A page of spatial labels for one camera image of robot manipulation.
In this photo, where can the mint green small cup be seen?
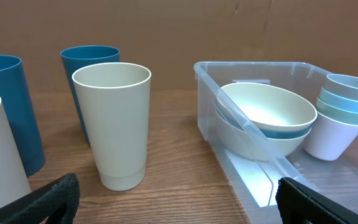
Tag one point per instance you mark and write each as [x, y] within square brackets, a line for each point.
[336, 113]

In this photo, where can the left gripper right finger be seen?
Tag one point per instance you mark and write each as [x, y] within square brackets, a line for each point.
[298, 204]

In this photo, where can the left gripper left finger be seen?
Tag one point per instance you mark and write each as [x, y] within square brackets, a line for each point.
[56, 202]

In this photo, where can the cream bowl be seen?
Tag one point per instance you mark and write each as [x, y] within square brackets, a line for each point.
[278, 147]
[269, 107]

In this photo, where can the pink small cup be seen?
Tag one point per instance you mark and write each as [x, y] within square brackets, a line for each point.
[329, 138]

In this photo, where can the light blue small cup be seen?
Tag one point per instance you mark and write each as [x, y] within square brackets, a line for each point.
[338, 101]

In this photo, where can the dark blue bowl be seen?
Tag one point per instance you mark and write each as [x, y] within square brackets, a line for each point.
[283, 133]

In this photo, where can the dark blue tall cup left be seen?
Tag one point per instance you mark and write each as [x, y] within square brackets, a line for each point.
[20, 113]

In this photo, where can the grey small cup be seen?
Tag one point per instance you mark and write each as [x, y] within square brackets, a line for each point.
[342, 85]

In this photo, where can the cream tall cup right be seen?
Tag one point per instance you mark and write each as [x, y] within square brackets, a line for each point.
[114, 100]

